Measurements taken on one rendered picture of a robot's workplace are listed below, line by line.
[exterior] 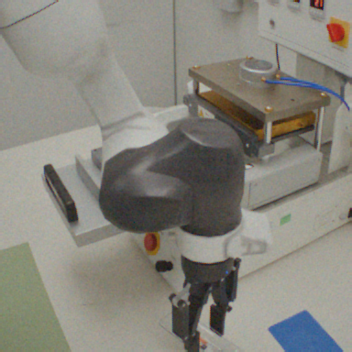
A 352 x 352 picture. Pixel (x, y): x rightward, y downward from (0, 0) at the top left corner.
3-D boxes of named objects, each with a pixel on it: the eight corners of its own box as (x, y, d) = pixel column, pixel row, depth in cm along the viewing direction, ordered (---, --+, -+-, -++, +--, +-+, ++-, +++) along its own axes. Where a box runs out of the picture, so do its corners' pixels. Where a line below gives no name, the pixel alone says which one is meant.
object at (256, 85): (269, 85, 117) (271, 38, 110) (357, 137, 94) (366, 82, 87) (188, 104, 107) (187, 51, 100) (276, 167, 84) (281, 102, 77)
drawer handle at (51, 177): (54, 179, 91) (51, 161, 89) (79, 220, 80) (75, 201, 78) (45, 181, 90) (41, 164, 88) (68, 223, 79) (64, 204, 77)
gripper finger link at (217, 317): (209, 305, 76) (213, 302, 77) (209, 329, 80) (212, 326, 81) (223, 314, 75) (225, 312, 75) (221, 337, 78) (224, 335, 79)
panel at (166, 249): (119, 219, 115) (144, 149, 109) (181, 298, 93) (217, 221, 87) (112, 219, 114) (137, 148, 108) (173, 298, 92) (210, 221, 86)
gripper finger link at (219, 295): (198, 269, 70) (204, 262, 70) (211, 302, 77) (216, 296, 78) (218, 281, 67) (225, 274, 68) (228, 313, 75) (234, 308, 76)
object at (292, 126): (257, 94, 112) (258, 59, 106) (319, 133, 95) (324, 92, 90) (196, 109, 105) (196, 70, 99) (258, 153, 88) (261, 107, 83)
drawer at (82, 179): (167, 149, 107) (166, 118, 103) (223, 200, 91) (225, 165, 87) (43, 188, 95) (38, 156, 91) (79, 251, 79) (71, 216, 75)
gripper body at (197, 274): (208, 220, 70) (207, 265, 75) (166, 248, 65) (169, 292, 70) (247, 243, 65) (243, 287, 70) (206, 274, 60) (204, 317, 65)
